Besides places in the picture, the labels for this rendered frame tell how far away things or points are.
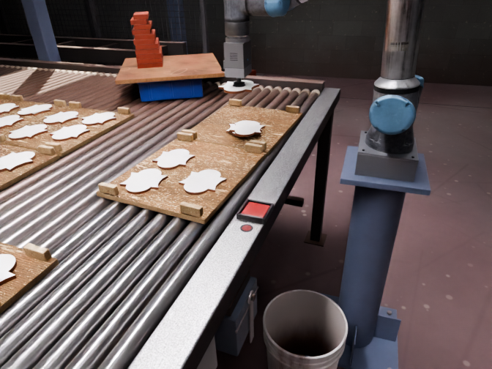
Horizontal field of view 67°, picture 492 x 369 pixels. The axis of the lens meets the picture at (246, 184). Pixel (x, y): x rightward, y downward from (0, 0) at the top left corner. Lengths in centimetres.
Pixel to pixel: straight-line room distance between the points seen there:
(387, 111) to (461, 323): 130
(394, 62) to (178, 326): 80
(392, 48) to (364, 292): 94
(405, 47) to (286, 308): 103
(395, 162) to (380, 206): 17
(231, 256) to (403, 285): 147
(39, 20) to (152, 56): 112
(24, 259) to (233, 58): 78
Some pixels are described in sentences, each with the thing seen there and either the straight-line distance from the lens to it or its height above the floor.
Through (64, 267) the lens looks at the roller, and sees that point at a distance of 90.
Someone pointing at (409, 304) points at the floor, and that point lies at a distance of 210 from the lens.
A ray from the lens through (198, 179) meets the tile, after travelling 107.
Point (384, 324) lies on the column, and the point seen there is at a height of 10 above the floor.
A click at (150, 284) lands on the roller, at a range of 80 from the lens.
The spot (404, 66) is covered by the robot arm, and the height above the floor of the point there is 124.
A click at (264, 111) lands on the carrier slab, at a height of 94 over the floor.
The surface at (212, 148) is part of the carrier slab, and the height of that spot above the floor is 94.
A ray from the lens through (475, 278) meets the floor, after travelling 239.
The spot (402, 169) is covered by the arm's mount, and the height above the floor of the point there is 91.
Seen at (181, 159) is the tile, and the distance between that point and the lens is 119.
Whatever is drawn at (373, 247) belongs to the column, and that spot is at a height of 58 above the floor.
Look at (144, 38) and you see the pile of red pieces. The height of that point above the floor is 118.
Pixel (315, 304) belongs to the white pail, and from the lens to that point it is 156.
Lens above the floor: 146
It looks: 30 degrees down
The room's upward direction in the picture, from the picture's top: 2 degrees counter-clockwise
